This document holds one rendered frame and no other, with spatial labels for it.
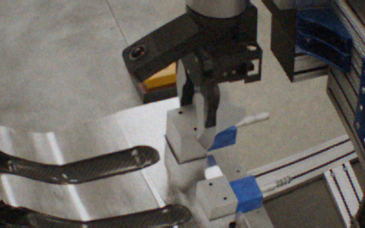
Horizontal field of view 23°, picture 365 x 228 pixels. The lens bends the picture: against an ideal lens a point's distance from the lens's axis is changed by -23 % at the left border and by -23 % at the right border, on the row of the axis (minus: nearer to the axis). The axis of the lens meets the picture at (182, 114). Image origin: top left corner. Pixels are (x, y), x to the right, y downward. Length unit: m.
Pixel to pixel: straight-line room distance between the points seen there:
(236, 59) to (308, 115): 1.47
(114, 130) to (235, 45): 0.23
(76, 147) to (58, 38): 0.34
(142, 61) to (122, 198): 0.18
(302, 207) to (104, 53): 0.75
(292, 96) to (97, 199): 1.49
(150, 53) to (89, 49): 0.42
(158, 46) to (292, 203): 1.03
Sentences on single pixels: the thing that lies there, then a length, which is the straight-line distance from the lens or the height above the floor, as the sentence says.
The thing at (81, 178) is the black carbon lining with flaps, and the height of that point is 0.88.
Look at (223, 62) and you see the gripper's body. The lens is 1.26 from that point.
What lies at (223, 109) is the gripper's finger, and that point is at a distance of 1.31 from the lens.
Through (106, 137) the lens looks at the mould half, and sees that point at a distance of 1.40.
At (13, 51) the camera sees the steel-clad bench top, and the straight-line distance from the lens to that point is 1.68.
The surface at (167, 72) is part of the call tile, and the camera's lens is 1.56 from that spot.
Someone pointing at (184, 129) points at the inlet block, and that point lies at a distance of 1.35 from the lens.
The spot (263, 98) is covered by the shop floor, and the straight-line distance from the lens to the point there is 2.74.
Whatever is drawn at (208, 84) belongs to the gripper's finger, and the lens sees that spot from 1.26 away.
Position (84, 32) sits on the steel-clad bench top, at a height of 0.80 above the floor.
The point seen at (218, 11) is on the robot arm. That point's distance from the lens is 1.20.
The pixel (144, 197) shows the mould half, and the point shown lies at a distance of 1.33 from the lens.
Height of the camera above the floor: 1.90
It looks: 45 degrees down
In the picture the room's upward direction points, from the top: 4 degrees clockwise
